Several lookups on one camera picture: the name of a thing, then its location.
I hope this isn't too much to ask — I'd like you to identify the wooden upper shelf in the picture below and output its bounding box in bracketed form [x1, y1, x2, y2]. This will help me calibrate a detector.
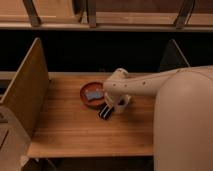
[0, 0, 213, 32]

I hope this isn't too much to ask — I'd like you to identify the blue sponge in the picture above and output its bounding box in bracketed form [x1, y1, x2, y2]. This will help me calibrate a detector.
[85, 91, 103, 101]

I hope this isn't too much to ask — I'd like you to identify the right dark side panel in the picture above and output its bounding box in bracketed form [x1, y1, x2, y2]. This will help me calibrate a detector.
[158, 39, 190, 72]

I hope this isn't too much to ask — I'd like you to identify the left wooden side panel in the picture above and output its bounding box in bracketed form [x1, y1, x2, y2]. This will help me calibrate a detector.
[0, 38, 49, 139]

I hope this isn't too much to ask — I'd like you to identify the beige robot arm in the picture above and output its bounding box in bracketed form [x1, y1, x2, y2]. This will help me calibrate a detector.
[103, 65, 213, 110]

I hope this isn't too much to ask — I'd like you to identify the beige robot torso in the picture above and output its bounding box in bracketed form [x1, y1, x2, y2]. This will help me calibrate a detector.
[154, 69, 213, 171]

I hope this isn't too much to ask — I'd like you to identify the white ceramic cup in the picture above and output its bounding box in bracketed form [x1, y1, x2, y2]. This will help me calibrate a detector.
[114, 100, 128, 114]

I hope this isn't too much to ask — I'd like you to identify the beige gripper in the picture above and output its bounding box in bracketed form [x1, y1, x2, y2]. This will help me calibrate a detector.
[104, 91, 131, 108]

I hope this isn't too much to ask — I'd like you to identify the brown round plate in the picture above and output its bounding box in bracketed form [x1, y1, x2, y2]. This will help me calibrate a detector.
[80, 82, 105, 109]

